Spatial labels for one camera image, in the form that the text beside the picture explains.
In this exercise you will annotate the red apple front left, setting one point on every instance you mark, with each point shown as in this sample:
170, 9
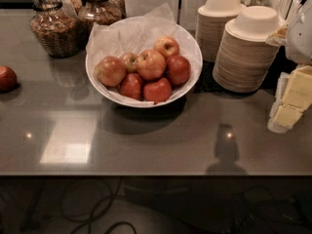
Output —
131, 86

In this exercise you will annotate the front glass cereal jar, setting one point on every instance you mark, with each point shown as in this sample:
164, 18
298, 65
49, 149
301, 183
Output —
55, 30

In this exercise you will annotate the rear stack paper bowls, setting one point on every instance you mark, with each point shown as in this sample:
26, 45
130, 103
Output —
211, 20

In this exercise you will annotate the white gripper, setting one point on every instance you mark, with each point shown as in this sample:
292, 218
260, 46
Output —
301, 39

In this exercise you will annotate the white paper liner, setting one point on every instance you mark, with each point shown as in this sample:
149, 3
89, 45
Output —
130, 33

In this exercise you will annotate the back yellow-red apple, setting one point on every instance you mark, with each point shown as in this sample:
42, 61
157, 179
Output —
167, 46

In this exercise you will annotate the yellow-red apple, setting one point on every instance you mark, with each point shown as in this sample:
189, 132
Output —
167, 46
110, 71

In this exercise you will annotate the yellow-red apple left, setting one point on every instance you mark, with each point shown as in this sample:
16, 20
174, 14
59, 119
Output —
110, 71

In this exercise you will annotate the red apple on table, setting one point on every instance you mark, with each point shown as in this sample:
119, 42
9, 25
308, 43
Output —
8, 79

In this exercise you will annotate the glass cereal jar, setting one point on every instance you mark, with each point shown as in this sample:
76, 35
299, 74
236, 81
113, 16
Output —
101, 12
55, 30

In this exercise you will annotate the red apple front right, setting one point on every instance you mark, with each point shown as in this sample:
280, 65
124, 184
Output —
158, 91

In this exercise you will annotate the large apple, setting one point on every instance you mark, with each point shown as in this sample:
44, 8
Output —
150, 65

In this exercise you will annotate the small yellow apple behind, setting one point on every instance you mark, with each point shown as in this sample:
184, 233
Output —
129, 60

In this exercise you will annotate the white bowl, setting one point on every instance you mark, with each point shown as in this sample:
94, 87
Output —
143, 101

